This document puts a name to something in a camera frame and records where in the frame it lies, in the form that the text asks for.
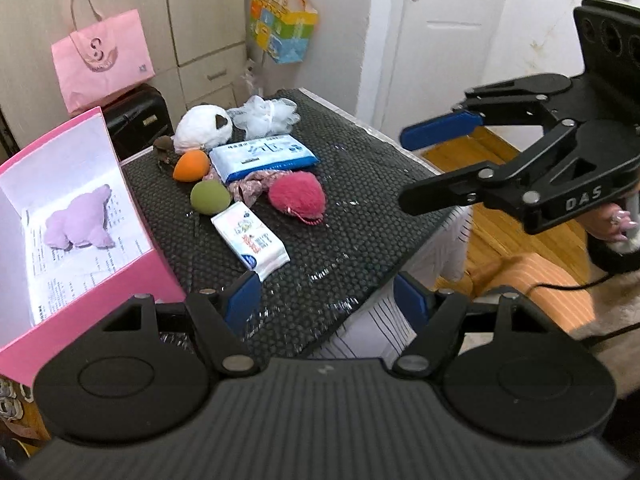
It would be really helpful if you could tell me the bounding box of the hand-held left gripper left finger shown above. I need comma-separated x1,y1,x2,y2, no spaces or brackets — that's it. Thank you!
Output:
90,270,263,378

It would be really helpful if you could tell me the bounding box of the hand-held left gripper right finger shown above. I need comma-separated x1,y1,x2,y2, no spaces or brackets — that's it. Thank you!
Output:
392,272,561,378

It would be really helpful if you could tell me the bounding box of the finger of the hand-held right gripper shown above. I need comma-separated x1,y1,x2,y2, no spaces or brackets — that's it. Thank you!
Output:
399,74,582,152
398,119,608,217

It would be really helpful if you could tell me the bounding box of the pink cardboard box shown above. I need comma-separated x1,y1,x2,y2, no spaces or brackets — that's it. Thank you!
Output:
0,106,188,383

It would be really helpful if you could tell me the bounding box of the green makeup sponge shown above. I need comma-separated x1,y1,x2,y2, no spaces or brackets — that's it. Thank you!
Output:
190,180,233,217

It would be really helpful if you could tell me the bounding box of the pink floral cloth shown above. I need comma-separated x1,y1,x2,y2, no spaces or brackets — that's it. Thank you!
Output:
202,167,296,207

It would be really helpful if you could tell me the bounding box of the large blue wipes pack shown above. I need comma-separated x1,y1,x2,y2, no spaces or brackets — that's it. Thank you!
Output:
208,134,320,184

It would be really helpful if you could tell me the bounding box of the orange makeup sponge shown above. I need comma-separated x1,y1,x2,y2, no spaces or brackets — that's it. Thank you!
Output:
173,150,211,182

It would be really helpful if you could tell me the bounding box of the person's right hand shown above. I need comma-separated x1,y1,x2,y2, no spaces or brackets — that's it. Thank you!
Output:
584,197,640,245

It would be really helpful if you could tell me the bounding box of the small tissue pack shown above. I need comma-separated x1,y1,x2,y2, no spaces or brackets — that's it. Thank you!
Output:
210,204,291,282

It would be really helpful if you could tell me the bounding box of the black dotted table mat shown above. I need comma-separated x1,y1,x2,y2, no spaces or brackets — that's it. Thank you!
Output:
122,88,463,361

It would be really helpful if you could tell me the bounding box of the white door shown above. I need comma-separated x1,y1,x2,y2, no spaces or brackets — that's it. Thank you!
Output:
382,0,516,131

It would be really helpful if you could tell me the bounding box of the pink fuzzy pouch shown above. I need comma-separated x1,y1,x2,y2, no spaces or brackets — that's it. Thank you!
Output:
268,170,327,226

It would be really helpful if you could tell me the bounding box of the orange striped cushion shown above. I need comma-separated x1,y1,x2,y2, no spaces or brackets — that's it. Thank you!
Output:
467,252,596,336

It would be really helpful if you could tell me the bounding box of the small brown toy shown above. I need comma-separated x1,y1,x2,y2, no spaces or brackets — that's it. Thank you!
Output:
152,136,182,172

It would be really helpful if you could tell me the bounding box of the printed paper sheet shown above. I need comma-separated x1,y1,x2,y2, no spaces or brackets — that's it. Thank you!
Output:
27,195,152,322

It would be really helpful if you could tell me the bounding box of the white plush toy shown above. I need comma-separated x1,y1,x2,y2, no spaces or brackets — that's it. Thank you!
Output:
173,104,234,153

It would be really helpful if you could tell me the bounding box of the white mesh bath sponge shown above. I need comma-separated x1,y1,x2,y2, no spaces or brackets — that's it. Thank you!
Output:
232,95,301,138

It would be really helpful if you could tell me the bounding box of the purple plush toy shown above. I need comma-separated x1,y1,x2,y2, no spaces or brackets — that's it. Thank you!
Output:
44,184,117,251

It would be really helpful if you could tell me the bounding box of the colourful gift bag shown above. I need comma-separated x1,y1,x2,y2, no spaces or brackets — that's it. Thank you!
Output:
249,0,319,65

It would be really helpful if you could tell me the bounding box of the beige fluffy cloth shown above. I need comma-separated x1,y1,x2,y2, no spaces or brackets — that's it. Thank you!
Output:
580,280,640,347

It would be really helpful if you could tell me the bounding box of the black suitcase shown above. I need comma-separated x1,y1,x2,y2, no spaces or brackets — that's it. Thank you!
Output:
102,85,173,161

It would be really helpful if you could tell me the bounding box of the black white patterned object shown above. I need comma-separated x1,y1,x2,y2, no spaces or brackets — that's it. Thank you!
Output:
0,380,33,421

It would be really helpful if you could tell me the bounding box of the beige wardrobe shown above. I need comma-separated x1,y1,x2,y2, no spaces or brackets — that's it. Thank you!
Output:
0,0,251,161

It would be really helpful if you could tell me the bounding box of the pink paper bag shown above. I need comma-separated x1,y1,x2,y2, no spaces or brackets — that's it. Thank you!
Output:
51,0,156,115

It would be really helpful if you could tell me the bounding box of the black cable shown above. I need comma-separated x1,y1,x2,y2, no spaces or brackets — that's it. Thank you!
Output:
530,267,640,292

